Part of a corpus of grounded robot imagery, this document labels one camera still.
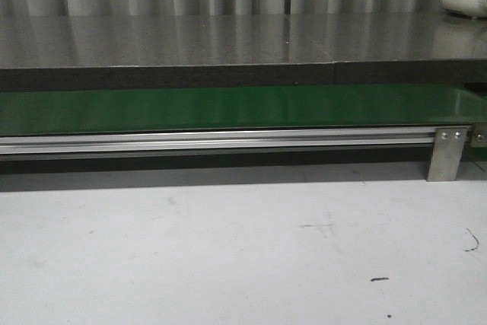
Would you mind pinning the green conveyor belt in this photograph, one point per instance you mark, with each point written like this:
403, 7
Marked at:
112, 111

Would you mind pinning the dark stone counter slab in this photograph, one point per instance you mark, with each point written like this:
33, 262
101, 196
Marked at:
62, 53

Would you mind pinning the right dark roller end plate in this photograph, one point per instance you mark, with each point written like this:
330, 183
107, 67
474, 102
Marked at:
478, 137

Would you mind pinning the aluminium conveyor side rail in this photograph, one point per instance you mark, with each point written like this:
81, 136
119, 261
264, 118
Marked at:
236, 139

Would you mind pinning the right steel support bracket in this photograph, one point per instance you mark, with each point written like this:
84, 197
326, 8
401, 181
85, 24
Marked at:
447, 152

